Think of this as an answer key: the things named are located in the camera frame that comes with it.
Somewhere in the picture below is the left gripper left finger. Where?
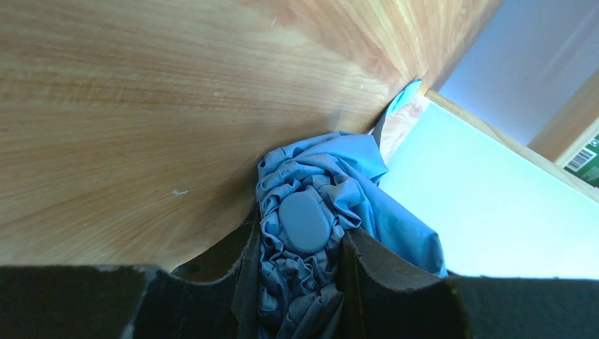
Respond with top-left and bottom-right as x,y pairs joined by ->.
1,222 -> 259,338

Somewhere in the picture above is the light blue folding umbrella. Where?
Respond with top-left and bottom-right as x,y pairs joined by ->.
254,79 -> 449,339

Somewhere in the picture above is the green snack box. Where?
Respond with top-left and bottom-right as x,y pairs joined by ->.
564,135 -> 598,188

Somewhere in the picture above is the wooden shelf unit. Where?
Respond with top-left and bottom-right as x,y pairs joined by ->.
425,71 -> 598,202

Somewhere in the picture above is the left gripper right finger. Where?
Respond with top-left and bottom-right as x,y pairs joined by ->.
338,230 -> 598,338

